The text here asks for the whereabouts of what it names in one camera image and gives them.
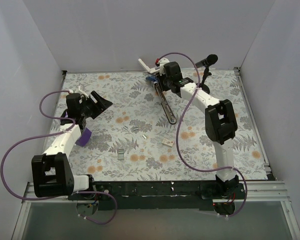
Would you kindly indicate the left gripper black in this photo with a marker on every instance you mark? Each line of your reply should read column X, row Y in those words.
column 94, row 105

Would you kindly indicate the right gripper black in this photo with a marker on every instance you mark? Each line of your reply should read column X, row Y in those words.
column 159, row 80

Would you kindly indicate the blue stapler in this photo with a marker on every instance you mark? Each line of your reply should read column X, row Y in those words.
column 152, row 79

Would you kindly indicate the purple stapler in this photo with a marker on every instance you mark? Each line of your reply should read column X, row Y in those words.
column 81, row 121

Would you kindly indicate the grey staple strip stack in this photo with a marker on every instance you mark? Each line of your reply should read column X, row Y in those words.
column 120, row 154

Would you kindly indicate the white stapler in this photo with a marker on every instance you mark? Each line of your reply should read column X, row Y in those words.
column 153, row 70

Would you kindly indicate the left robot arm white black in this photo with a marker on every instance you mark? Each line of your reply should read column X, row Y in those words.
column 51, row 171

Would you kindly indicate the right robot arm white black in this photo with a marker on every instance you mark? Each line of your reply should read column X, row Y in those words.
column 220, row 120

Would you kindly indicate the black microphone on stand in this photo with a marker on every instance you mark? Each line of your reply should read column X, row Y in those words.
column 206, row 63

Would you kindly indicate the floral table mat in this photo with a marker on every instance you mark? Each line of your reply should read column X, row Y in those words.
column 137, row 104

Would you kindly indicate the small staple box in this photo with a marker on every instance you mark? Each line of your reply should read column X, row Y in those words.
column 167, row 142

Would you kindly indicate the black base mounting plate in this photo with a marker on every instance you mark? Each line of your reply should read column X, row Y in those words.
column 146, row 195

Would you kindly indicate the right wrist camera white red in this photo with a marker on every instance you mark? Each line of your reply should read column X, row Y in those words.
column 159, row 65

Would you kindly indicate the aluminium frame rail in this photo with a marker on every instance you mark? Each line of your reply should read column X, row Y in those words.
column 257, row 191

